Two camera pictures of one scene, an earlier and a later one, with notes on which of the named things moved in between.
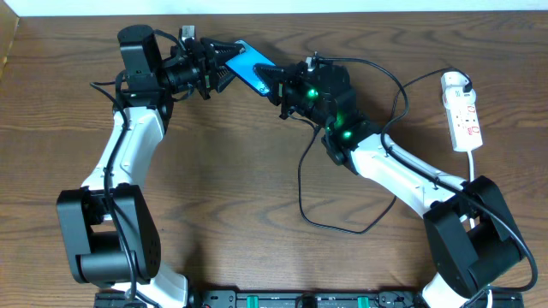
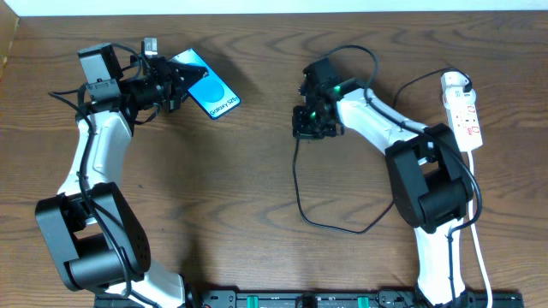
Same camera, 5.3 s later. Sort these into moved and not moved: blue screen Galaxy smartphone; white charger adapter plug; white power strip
Moved: blue screen Galaxy smartphone
Not moved: white charger adapter plug; white power strip
